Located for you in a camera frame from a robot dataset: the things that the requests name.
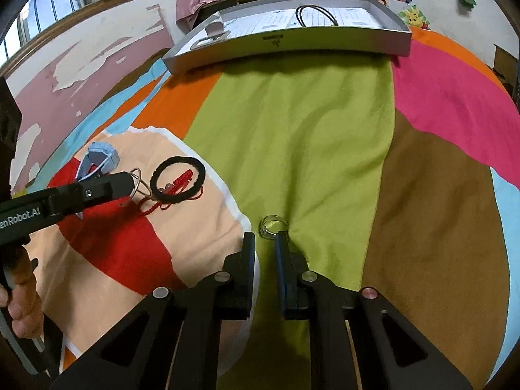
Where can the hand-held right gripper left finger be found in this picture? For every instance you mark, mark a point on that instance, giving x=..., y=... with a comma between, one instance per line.
x=248, y=268

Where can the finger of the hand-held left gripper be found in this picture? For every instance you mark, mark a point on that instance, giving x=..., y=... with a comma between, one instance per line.
x=93, y=191

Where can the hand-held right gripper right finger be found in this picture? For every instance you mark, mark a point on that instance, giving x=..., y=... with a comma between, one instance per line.
x=279, y=268

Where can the silver hoop rings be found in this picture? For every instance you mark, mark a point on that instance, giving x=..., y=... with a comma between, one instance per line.
x=137, y=178

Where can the grey shallow tray box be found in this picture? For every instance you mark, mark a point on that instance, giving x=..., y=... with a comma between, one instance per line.
x=325, y=38

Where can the person's left hand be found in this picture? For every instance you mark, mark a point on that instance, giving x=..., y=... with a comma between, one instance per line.
x=26, y=308

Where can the blue grey hair clip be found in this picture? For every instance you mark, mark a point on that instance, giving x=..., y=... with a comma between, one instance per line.
x=99, y=158

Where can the barred window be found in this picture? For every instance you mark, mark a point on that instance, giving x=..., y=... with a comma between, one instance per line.
x=44, y=12

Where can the wooden box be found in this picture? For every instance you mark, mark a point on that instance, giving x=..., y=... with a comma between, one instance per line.
x=503, y=63

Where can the green hanging pouch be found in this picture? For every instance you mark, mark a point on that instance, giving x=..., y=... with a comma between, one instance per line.
x=468, y=1

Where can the yellow bear wall poster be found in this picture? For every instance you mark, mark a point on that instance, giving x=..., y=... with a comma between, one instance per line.
x=413, y=16

